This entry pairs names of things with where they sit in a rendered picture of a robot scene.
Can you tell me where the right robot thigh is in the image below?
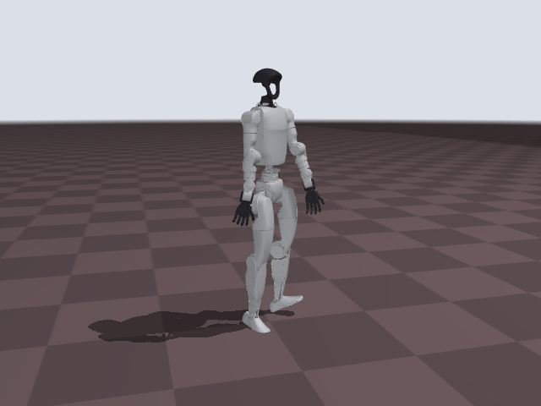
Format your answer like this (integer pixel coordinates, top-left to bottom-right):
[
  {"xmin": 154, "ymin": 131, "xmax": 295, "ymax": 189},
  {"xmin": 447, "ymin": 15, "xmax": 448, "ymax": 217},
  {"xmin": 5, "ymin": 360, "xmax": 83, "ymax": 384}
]
[{"xmin": 250, "ymin": 190, "xmax": 275, "ymax": 270}]

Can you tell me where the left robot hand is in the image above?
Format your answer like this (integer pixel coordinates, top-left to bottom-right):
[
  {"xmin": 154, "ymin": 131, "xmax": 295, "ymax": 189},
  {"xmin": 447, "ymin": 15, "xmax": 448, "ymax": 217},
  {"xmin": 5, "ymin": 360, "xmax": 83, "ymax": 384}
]
[{"xmin": 303, "ymin": 179, "xmax": 325, "ymax": 214}]

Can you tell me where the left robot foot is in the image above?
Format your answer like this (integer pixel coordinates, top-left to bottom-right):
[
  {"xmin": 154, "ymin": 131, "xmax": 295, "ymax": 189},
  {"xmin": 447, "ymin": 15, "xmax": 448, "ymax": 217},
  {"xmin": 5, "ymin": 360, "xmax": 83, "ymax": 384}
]
[{"xmin": 270, "ymin": 295, "xmax": 303, "ymax": 312}]

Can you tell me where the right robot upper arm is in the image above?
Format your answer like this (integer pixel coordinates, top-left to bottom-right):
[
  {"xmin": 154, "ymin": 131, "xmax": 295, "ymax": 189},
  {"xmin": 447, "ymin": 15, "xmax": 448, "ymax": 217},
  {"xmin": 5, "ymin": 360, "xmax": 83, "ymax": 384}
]
[{"xmin": 241, "ymin": 110, "xmax": 261, "ymax": 164}]

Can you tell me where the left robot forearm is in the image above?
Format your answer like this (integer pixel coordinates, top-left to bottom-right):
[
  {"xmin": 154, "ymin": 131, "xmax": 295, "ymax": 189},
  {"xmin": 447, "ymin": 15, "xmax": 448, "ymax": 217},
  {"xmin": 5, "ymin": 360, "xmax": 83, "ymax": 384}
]
[{"xmin": 294, "ymin": 151, "xmax": 313, "ymax": 188}]

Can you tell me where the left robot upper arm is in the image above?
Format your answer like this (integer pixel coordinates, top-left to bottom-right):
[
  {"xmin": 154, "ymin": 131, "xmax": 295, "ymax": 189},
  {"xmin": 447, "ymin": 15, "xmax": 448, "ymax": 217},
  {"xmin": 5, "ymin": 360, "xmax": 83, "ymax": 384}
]
[{"xmin": 284, "ymin": 108, "xmax": 306, "ymax": 156}]

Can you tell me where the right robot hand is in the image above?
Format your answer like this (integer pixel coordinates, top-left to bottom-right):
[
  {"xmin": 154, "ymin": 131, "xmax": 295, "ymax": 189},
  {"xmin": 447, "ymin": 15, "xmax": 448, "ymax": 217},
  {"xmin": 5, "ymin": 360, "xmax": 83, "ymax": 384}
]
[{"xmin": 232, "ymin": 191, "xmax": 254, "ymax": 226}]

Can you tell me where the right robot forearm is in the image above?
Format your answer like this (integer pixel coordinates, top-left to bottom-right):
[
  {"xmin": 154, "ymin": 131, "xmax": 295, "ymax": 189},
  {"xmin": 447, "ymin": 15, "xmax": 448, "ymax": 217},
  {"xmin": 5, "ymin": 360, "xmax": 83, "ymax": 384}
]
[{"xmin": 242, "ymin": 151, "xmax": 257, "ymax": 201}]

